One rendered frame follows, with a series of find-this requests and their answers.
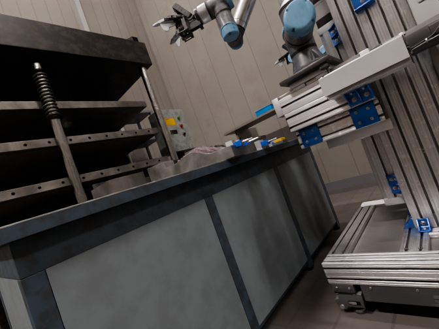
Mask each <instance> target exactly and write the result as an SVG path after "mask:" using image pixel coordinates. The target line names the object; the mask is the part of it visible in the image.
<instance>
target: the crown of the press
mask: <svg viewBox="0 0 439 329"><path fill-rule="evenodd" d="M32 63H40V64H41V65H42V67H43V69H45V70H46V71H47V72H48V74H47V77H48V80H49V81H50V82H49V83H50V84H51V86H50V87H52V91H53V94H54V97H55V100H56V101H118V100H119V99H120V98H121V97H122V96H123V95H124V94H125V93H126V92H127V91H128V90H129V88H130V87H131V86H132V85H133V84H134V83H135V82H136V81H137V80H138V79H139V78H140V77H141V75H140V71H139V69H138V68H139V67H140V66H143V65H144V66H145V67H146V70H148V69H149V68H150V67H151V65H152V62H151V59H150V56H149V54H148V51H147V48H146V45H145V43H144V42H139V41H138V38H137V37H129V38H128V39H123V38H119V37H113V36H109V35H103V34H100V33H94V32H90V31H84V30H80V29H75V28H71V27H65V26H61V25H55V24H51V23H46V22H40V21H36V20H30V19H26V18H21V17H17V16H11V15H7V14H1V13H0V101H41V99H40V98H39V92H38V91H37V88H36V85H35V82H34V79H33V76H32V75H31V74H30V71H31V70H32V68H31V64H32ZM62 126H63V129H64V131H65V133H71V132H73V131H75V130H76V128H75V126H74V123H73V122H70V121H67V122H63V123H62Z"/></svg>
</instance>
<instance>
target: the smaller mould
mask: <svg viewBox="0 0 439 329"><path fill-rule="evenodd" d="M146 183H147V181H146V178H145V175H144V172H138V173H135V174H130V175H127V176H123V177H120V178H115V179H112V180H108V181H107V182H105V183H103V184H102V185H100V186H98V187H97V188H95V189H94V190H92V191H91V193H92V196H93V199H96V198H100V197H102V196H106V195H111V194H113V193H117V192H120V191H124V190H126V189H130V188H133V187H137V186H139V185H144V184H146Z"/></svg>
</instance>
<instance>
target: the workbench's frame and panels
mask: <svg viewBox="0 0 439 329"><path fill-rule="evenodd" d="M333 228H334V229H335V230H338V229H340V223H339V221H338V218H337V216H336V213H335V210H334V208H333V205H332V202H331V199H330V197H329V194H328V192H327V189H326V187H325V184H324V182H323V179H322V177H321V174H320V171H319V168H318V166H317V163H316V160H315V158H314V155H313V153H312V150H311V148H310V147H307V148H304V149H301V147H300V144H299V141H298V139H296V140H292V141H290V142H286V143H283V144H279V145H277V146H272V147H270V148H266V149H262V150H259V151H256V152H253V153H249V154H247V155H243V156H240V157H236V158H234V159H229V160H227V161H223V162H220V163H217V164H213V165H210V166H206V167H204V168H200V169H197V170H193V171H191V172H186V173H184V174H180V175H177V176H174V177H171V178H167V179H165V180H161V181H157V182H154V183H151V184H148V185H144V186H141V187H137V188H134V189H131V190H128V191H124V192H122V193H118V194H115V195H111V196H108V197H104V198H101V199H98V200H94V201H92V202H88V203H85V204H81V205H79V206H75V207H72V208H68V209H66V210H61V211H58V212H55V213H51V214H49V215H45V216H42V217H38V218H36V219H32V220H29V221H26V222H23V223H19V224H16V225H12V226H9V227H6V228H2V229H0V297H1V301H2V304H3V307H4V310H5V313H6V316H7V320H8V323H9V326H10V329H261V328H262V326H263V325H264V324H265V322H266V321H267V319H268V318H269V317H270V315H271V314H272V312H273V311H274V310H275V309H276V307H277V305H278V304H279V303H280V301H281V300H282V298H283V297H284V296H285V294H286V293H287V291H288V290H289V289H290V288H291V286H292V284H294V282H295V280H296V279H297V278H298V276H299V275H300V274H301V272H302V271H303V270H304V268H306V270H308V271H310V270H313V269H314V267H313V264H314V263H313V260H312V257H313V256H314V254H315V253H316V251H317V250H318V249H319V247H320V245H321V244H322V243H323V242H324V240H325V239H326V237H327V236H328V235H329V233H330V232H331V230H332V229H333Z"/></svg>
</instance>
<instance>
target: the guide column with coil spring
mask: <svg viewBox="0 0 439 329"><path fill-rule="evenodd" d="M31 68H32V70H33V69H43V67H42V65H41V64H40V63H32V64H31ZM37 76H45V74H38V75H36V76H35V78H36V77H37ZM40 79H46V78H45V77H40V78H37V79H36V81H37V80H40ZM42 82H47V81H46V80H43V81H40V82H37V84H39V83H42ZM41 86H49V85H48V84H41V85H39V86H38V87H41ZM43 89H50V88H49V87H43V88H41V89H39V91H41V90H43ZM47 92H51V91H43V92H41V94H43V93H47ZM45 96H52V94H45V95H43V96H42V98H43V97H45ZM47 99H53V97H47V98H45V99H43V101H45V100H47ZM49 102H54V101H46V102H45V103H44V104H47V103H49ZM49 106H55V104H49V105H46V106H45V108H47V107H49ZM53 109H57V108H56V107H52V108H48V109H47V110H46V111H49V110H53ZM55 112H57V111H56V110H55V111H51V112H48V113H47V114H51V113H55ZM50 124H51V126H52V129H53V132H54V135H55V138H56V141H57V144H58V147H59V150H60V153H61V156H62V159H63V162H64V165H65V168H66V171H67V173H68V176H69V179H70V182H71V185H72V188H73V191H74V195H75V197H76V201H77V203H78V204H80V203H83V202H87V201H88V199H87V196H86V193H85V190H84V187H83V185H82V182H81V179H80V176H79V173H78V170H77V167H76V164H75V161H74V158H73V155H72V152H71V149H70V147H69V143H68V141H67V137H66V135H65V131H64V129H63V126H62V123H61V120H60V119H59V118H53V119H50Z"/></svg>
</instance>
